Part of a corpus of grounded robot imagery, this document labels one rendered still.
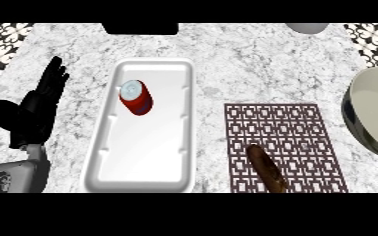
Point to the brown elongated vegetable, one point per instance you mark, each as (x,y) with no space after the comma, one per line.
(266,168)

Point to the grey round object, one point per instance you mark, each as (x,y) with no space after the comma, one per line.
(307,27)

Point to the white rectangular tray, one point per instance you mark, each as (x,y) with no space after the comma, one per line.
(148,126)

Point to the pale grey bowl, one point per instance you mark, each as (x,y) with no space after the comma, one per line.
(366,108)

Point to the brown patterned placemat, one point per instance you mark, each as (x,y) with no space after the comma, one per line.
(289,130)

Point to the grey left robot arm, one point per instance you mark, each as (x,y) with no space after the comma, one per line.
(22,171)

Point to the red can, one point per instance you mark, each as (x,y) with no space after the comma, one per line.
(137,99)

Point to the black appliance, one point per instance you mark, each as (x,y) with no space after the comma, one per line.
(140,28)

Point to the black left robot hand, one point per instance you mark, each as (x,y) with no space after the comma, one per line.
(37,108)

